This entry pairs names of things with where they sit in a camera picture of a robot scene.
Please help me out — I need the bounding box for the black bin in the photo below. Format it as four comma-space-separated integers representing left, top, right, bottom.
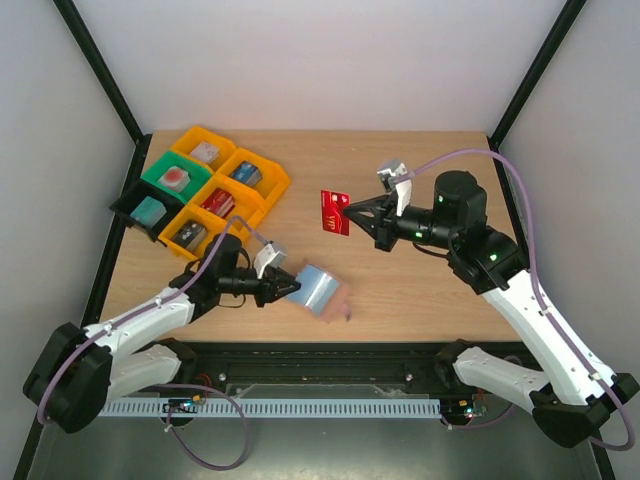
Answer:
110, 179, 184, 242

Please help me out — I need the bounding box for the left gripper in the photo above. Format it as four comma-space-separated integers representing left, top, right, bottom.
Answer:
219, 266, 301, 307

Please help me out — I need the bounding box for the yellow bin with blue cards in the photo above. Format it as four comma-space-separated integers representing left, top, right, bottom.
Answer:
217, 148, 291, 211

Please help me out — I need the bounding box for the slotted cable duct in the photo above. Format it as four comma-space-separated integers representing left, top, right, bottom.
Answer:
100, 397, 441, 419

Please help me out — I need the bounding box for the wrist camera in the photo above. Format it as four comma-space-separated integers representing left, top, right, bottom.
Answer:
253, 241, 287, 279
376, 159, 412, 217

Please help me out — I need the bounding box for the dark card stack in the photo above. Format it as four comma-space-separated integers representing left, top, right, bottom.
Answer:
171, 221, 207, 253

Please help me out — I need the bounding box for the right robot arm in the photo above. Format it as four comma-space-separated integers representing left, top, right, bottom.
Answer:
344, 170, 639, 448

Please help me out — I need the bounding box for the pink leather card holder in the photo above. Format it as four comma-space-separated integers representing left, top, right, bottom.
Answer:
285, 264, 352, 323

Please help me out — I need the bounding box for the yellow bin far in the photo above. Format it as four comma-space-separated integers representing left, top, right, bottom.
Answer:
170, 126, 237, 172

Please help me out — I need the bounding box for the teal card stack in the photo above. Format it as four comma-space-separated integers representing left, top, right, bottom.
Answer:
130, 196, 167, 228

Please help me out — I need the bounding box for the blue card stack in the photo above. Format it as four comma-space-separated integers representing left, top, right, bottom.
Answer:
230, 161, 262, 188

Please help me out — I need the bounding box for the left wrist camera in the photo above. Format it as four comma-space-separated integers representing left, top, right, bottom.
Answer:
253, 241, 287, 279

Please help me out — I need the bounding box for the yellow bin near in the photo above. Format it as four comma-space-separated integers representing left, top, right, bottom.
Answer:
158, 204, 227, 261

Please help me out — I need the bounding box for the red-dot card stack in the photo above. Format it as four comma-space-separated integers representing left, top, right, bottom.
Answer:
158, 166, 190, 193

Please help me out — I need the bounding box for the red card stack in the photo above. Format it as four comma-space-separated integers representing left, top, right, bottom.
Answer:
201, 188, 235, 218

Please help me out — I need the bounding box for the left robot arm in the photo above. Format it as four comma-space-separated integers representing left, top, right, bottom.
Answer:
23, 234, 301, 433

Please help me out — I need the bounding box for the white card stack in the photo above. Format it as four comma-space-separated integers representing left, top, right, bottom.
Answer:
190, 141, 220, 164

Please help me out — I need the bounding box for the yellow bin with red cards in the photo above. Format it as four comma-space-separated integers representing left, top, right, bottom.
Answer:
189, 175, 265, 226

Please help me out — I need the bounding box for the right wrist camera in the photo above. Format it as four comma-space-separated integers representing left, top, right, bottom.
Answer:
376, 159, 412, 217

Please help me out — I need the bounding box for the green bin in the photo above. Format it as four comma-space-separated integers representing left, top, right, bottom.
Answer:
142, 151, 212, 204

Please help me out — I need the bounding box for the black aluminium frame rail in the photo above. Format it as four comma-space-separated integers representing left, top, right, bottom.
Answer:
164, 342, 584, 384

